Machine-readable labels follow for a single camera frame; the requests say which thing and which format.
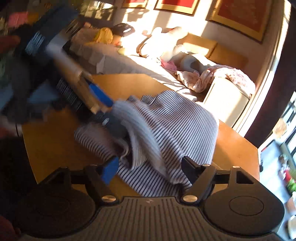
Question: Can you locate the striped grey knit garment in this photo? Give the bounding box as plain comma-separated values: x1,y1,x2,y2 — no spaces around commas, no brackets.
74,90,219,197

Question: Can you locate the beige sofa with cover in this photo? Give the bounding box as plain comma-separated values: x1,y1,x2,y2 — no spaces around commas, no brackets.
70,27,256,126

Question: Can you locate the yellow plush toy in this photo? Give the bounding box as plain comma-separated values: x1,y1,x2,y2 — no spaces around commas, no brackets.
85,27,113,45

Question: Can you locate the black cap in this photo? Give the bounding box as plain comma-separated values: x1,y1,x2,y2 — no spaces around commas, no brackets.
111,23,135,37

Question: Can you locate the pink cloth on sofa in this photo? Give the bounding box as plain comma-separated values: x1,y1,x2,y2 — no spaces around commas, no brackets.
161,59,177,72

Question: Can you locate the white plush toy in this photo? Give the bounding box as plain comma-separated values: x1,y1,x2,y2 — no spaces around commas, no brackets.
138,27,188,62

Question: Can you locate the green leafy small plant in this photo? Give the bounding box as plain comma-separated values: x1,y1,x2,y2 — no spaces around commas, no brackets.
287,178,296,194

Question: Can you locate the grey neck pillow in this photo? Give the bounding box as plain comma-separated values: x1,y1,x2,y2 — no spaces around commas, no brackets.
179,54,211,74

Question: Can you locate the pink floral blanket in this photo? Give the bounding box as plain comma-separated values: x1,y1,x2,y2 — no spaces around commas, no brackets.
176,65,256,97

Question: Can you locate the red framed picture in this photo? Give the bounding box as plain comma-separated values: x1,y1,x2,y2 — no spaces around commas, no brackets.
122,0,148,9
154,0,200,16

